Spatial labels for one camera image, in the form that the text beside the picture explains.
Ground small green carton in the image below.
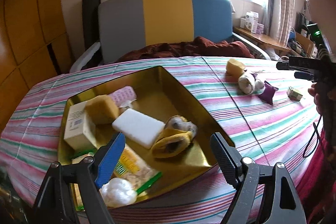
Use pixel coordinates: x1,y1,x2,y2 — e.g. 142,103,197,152
287,86,302,101

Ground purple snack packet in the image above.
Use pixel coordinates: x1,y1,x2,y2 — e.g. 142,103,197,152
252,73,278,105

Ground white sock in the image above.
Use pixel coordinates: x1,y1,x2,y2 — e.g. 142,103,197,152
238,72,265,95

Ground brown sponge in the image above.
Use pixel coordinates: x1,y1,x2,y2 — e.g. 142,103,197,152
84,95,120,125
226,59,245,79

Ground person's right hand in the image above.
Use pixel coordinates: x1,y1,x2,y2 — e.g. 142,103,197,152
307,83,324,115

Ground peanut snack packet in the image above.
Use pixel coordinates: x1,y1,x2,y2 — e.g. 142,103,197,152
113,144,162,195

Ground cardboard box of clutter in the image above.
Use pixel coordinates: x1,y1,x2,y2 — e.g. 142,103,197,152
287,28,315,57

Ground cream cardboard box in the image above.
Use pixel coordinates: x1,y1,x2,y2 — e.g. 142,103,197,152
64,101,97,152

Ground white foam block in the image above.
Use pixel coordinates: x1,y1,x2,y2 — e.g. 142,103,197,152
112,109,165,149

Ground wooden bedside desk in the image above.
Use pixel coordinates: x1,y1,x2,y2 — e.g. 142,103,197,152
233,27,290,53

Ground brown sponge in tray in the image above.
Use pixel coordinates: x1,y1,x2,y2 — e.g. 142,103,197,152
84,95,120,125

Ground striped bed sheet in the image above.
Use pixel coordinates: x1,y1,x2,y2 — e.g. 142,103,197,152
1,57,329,214

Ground yellow rolled sock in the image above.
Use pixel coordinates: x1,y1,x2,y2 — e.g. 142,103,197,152
151,115,198,159

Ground white boxes on desk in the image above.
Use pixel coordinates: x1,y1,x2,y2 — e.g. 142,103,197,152
240,11,264,34

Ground gold square tray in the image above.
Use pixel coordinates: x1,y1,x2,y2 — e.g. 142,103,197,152
58,66,223,202

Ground dark red blanket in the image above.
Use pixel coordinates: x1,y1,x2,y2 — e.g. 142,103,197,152
117,36,254,63

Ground grey yellow blue headboard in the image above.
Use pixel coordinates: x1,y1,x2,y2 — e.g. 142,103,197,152
98,0,233,64

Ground black cable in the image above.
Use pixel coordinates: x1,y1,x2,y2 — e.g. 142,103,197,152
302,114,329,159

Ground white bed rail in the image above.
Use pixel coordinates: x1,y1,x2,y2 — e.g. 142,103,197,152
70,42,102,73

